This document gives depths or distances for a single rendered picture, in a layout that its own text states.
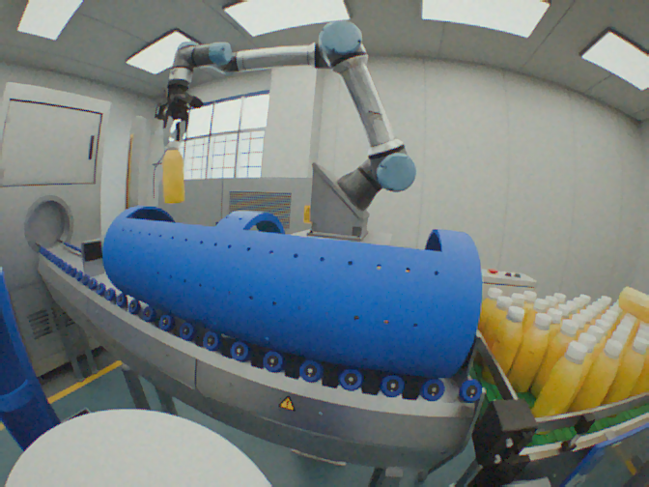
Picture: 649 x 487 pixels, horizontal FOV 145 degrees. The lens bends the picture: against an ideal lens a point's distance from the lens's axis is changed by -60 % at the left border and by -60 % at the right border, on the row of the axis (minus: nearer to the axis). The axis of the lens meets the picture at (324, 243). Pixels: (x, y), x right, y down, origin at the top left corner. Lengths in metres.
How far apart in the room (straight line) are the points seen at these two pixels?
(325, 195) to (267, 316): 0.50
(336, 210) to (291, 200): 1.35
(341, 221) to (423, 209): 2.48
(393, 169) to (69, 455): 0.83
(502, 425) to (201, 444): 0.37
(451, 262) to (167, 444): 0.42
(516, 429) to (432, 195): 3.01
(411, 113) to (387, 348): 3.21
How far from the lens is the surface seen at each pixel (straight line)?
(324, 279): 0.37
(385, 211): 3.21
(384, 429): 0.53
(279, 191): 2.17
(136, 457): 0.30
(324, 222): 0.81
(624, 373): 0.71
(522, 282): 0.85
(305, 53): 0.90
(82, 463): 0.31
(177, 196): 0.78
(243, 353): 0.53
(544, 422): 0.50
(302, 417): 0.54
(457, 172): 3.32
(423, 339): 0.38
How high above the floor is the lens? 1.27
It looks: 10 degrees down
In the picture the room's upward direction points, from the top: 4 degrees clockwise
